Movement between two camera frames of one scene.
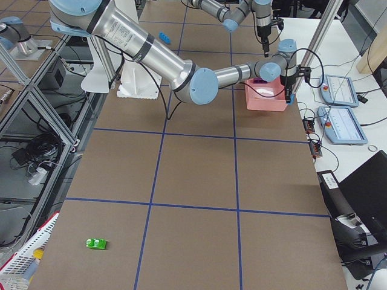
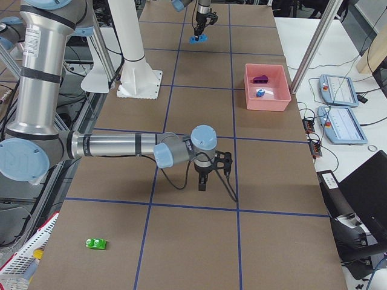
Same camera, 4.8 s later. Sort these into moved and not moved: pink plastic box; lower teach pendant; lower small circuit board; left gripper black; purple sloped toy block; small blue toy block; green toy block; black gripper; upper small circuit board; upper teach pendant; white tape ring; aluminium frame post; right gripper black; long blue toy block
Moved: long blue toy block; left gripper black; black gripper; right gripper black; small blue toy block
Not moved: lower teach pendant; lower small circuit board; white tape ring; green toy block; aluminium frame post; upper small circuit board; pink plastic box; upper teach pendant; purple sloped toy block
